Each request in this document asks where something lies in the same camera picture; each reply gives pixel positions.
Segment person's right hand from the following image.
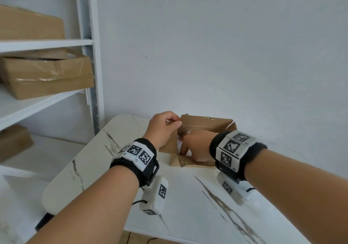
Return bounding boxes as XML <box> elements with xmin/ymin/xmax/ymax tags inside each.
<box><xmin>179</xmin><ymin>130</ymin><xmax>218</xmax><ymax>163</ymax></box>

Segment person's left hand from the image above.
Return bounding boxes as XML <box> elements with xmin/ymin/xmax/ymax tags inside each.
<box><xmin>142</xmin><ymin>111</ymin><xmax>183</xmax><ymax>149</ymax></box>

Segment brown cardboard box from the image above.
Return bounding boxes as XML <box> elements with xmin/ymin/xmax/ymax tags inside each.
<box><xmin>158</xmin><ymin>113</ymin><xmax>237</xmax><ymax>168</ymax></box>

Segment person's right forearm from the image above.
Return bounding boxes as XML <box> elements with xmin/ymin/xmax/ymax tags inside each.
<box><xmin>244</xmin><ymin>148</ymin><xmax>348</xmax><ymax>244</ymax></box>

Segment person's left forearm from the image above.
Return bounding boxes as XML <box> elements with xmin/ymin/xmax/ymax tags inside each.
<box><xmin>26</xmin><ymin>165</ymin><xmax>141</xmax><ymax>244</ymax></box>

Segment black right wristband, marker tiles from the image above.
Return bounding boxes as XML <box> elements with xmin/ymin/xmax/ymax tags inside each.
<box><xmin>208</xmin><ymin>130</ymin><xmax>268</xmax><ymax>184</ymax></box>

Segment black wristband, marker tiles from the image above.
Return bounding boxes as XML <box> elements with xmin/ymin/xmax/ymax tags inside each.
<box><xmin>208</xmin><ymin>130</ymin><xmax>268</xmax><ymax>184</ymax></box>
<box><xmin>109</xmin><ymin>138</ymin><xmax>160</xmax><ymax>187</ymax></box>

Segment black left wristband, marker tiles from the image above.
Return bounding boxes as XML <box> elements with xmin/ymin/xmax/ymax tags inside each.
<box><xmin>109</xmin><ymin>138</ymin><xmax>160</xmax><ymax>187</ymax></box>

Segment white metal shelf unit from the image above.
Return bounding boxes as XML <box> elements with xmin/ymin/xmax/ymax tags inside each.
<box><xmin>0</xmin><ymin>0</ymin><xmax>105</xmax><ymax>176</ymax></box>

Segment taped brown shelf carton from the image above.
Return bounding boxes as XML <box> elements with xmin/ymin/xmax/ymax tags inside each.
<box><xmin>0</xmin><ymin>48</ymin><xmax>95</xmax><ymax>101</ymax></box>

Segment small brown shelf carton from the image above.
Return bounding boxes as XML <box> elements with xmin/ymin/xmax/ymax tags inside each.
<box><xmin>0</xmin><ymin>124</ymin><xmax>34</xmax><ymax>163</ymax></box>

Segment black table leg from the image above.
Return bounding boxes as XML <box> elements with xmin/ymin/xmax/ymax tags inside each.
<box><xmin>34</xmin><ymin>213</ymin><xmax>55</xmax><ymax>231</ymax></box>

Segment plain brown shelf carton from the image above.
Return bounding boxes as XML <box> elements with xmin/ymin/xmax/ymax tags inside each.
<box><xmin>0</xmin><ymin>4</ymin><xmax>66</xmax><ymax>41</ymax></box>

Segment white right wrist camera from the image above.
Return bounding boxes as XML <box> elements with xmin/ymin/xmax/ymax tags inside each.
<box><xmin>216</xmin><ymin>171</ymin><xmax>256</xmax><ymax>206</ymax></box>

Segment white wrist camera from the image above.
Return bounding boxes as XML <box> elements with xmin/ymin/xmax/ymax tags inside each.
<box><xmin>139</xmin><ymin>175</ymin><xmax>169</xmax><ymax>216</ymax></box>
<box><xmin>216</xmin><ymin>171</ymin><xmax>256</xmax><ymax>206</ymax></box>

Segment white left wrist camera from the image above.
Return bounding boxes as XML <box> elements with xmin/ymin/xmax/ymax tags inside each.
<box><xmin>139</xmin><ymin>175</ymin><xmax>169</xmax><ymax>216</ymax></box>

